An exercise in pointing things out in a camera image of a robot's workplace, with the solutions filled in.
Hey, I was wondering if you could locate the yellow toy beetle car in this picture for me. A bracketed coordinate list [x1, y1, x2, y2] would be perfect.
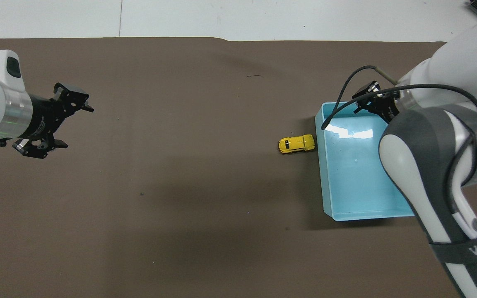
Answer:
[279, 134, 316, 154]

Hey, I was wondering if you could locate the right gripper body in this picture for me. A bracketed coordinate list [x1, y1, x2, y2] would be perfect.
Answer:
[378, 90, 401, 123]

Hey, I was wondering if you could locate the black cable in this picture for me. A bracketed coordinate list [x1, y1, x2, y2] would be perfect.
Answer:
[395, 84, 477, 266]
[321, 65, 397, 131]

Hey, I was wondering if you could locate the light blue plastic tray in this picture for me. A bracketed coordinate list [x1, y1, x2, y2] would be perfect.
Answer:
[314, 102, 415, 222]

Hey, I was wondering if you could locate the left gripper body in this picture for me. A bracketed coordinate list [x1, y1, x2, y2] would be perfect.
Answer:
[25, 94, 73, 139]

